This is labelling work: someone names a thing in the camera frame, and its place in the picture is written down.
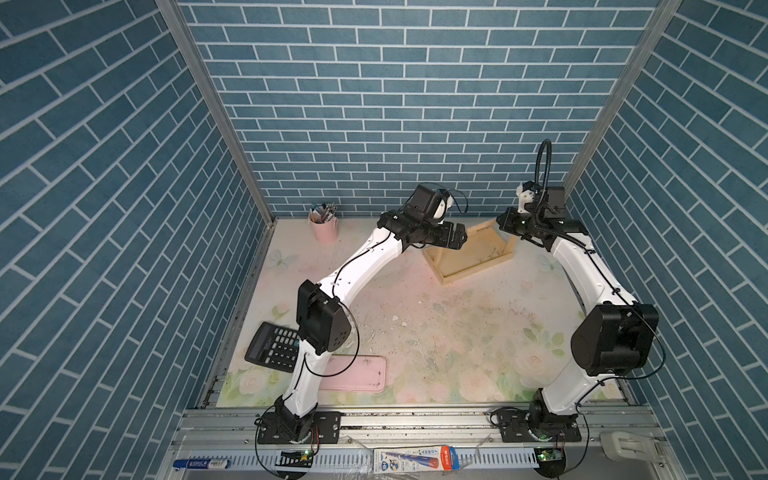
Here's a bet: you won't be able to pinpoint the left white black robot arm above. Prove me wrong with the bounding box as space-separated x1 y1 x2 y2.
275 183 468 421

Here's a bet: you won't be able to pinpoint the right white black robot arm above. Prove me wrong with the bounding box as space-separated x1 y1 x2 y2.
497 139 661 439

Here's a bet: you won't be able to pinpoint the wooden jewelry display stand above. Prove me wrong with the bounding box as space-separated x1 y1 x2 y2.
423 219 519 285

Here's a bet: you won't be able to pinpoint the pink pen holder cup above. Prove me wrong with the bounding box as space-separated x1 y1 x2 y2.
308 212 339 244

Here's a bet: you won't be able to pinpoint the pens in cup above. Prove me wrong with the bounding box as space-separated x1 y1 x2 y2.
308 203 338 224

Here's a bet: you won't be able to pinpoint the pink plastic tray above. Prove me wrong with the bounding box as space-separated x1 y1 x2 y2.
319 355 387 393

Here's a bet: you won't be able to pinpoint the black calculator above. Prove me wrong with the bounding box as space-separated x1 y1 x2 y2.
244 322 300 373

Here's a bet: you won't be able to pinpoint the toothpaste box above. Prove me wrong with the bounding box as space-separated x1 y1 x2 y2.
373 445 461 474

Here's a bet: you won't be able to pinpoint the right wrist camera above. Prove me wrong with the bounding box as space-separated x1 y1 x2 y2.
516 181 539 214

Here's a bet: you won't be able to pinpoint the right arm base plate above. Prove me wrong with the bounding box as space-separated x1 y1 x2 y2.
488 406 582 443

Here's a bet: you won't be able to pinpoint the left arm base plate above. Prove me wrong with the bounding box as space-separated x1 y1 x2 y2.
257 411 342 445

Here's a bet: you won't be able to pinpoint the white plastic bracket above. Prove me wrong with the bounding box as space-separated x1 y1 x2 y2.
600 431 658 462

